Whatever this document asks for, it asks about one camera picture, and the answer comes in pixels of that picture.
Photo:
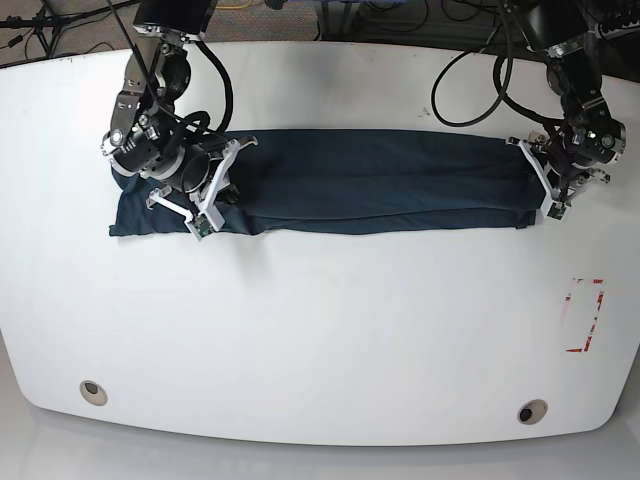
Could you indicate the dark teal T-shirt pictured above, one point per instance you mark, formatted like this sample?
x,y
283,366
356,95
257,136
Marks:
x,y
359,182

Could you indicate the right table cable grommet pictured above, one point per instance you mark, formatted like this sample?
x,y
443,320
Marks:
x,y
532,412

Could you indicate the wrist camera board image-left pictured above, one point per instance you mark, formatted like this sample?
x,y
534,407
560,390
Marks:
x,y
201,227

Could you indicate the left table cable grommet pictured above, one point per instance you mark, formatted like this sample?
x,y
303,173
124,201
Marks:
x,y
93,393

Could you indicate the wrist camera board image-right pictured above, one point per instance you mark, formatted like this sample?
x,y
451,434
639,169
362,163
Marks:
x,y
557,211

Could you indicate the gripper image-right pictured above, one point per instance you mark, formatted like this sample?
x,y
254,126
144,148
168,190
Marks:
x,y
561,178

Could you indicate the black tripod stand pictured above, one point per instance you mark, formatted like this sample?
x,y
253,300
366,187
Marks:
x,y
47,26

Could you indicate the red tape rectangle marking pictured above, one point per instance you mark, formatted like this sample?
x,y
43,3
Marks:
x,y
580,314

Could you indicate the white power strip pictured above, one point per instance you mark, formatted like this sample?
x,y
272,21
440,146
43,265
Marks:
x,y
618,25

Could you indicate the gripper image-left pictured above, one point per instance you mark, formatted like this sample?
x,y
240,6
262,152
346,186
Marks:
x,y
194,179

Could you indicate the table cable grommet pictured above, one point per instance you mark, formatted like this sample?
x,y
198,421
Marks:
x,y
532,412
93,393

